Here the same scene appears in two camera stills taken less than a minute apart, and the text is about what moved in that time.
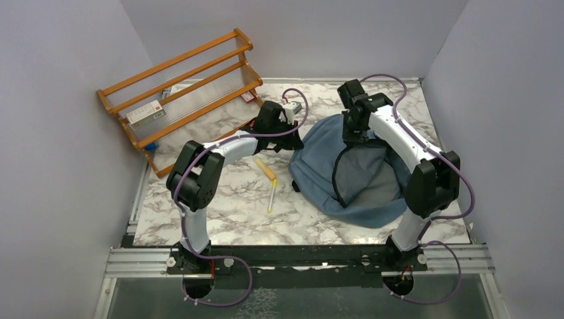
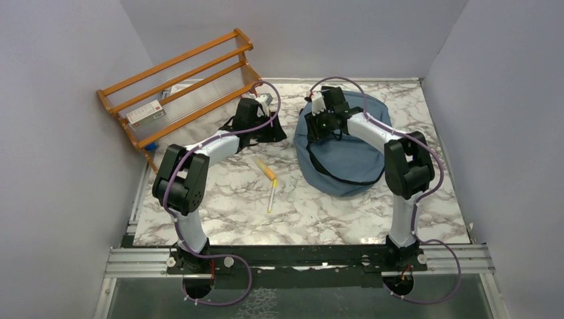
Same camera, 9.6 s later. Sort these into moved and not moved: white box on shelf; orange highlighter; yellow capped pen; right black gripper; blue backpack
Moved: blue backpack; right black gripper
Not moved: orange highlighter; white box on shelf; yellow capped pen
